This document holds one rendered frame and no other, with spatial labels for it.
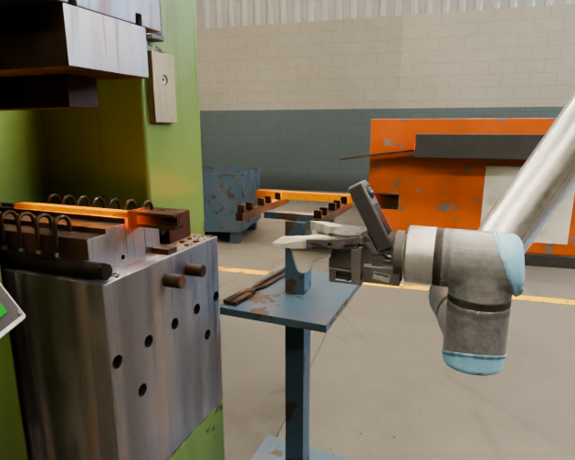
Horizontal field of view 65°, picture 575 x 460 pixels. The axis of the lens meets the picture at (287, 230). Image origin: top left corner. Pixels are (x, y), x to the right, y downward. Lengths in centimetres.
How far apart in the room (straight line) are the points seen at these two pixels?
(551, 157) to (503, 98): 756
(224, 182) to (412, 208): 185
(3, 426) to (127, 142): 67
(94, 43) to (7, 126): 53
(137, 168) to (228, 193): 339
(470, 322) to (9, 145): 115
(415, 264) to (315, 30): 809
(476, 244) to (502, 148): 344
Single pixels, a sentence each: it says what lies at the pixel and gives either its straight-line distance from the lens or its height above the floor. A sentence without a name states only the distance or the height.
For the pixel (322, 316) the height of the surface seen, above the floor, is 71.
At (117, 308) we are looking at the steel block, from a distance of 85.
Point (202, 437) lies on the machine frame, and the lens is 124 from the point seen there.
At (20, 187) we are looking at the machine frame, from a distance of 138.
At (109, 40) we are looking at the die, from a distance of 93.
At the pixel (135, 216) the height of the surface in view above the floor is 100.
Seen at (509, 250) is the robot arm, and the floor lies 101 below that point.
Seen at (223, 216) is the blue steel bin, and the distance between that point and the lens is 464.
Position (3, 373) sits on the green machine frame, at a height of 74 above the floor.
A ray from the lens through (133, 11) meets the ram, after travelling 99.
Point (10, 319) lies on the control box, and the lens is 59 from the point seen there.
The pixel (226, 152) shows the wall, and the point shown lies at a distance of 911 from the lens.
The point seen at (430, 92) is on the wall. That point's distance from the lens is 831.
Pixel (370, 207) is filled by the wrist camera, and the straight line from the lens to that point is 71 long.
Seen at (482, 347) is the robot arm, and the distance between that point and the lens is 73.
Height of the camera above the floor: 117
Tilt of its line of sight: 13 degrees down
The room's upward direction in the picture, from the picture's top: straight up
